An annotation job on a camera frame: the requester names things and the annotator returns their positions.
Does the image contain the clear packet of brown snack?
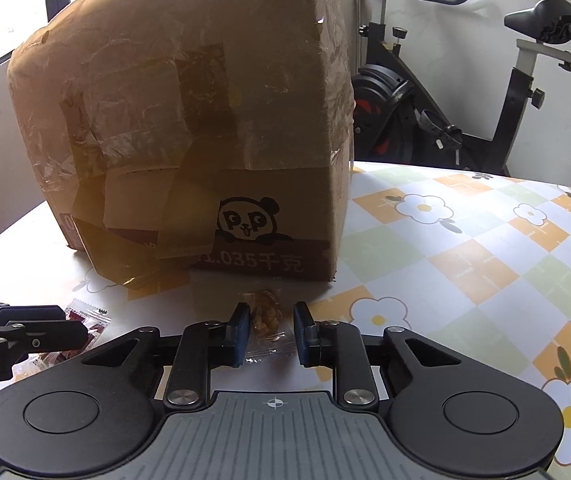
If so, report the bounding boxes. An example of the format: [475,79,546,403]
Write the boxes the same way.
[243,287,289,367]

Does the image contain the dark red snack packet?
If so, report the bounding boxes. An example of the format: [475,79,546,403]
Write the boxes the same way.
[64,297,112,351]

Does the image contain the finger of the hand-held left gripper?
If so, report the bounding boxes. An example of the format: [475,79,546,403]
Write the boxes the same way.
[0,320,89,355]
[0,298,65,329]

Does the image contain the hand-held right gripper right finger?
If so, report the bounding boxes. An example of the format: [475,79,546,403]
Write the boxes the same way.
[293,301,496,408]

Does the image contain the black exercise bike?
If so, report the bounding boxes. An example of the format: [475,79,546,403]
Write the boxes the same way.
[338,0,571,179]

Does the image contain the taped brown cardboard box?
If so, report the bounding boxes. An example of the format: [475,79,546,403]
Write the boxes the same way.
[6,0,355,292]

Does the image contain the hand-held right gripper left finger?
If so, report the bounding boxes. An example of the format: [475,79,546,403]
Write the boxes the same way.
[50,302,251,411]

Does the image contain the checkered floral tablecloth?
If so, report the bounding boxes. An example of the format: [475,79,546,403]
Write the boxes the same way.
[0,160,571,480]

